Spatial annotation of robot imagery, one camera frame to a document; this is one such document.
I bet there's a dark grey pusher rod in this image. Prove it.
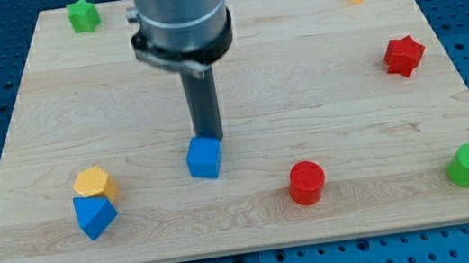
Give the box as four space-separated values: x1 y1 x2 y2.
180 69 223 140

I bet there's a blue cube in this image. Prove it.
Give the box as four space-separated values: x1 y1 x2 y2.
186 137 222 179

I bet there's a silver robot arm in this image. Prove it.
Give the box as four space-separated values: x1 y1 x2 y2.
126 0 233 140

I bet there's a blue triangle block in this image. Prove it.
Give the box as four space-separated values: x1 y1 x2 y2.
73 196 118 241

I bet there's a wooden board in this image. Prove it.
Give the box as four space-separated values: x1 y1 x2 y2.
0 0 469 263

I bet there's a red cylinder block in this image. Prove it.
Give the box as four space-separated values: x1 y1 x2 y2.
289 160 326 206

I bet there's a yellow hexagon block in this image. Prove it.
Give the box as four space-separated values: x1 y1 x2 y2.
73 166 119 203

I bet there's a green star block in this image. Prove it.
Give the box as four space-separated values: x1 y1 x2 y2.
67 0 101 33

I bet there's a red star block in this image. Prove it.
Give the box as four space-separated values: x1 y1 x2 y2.
383 35 426 77

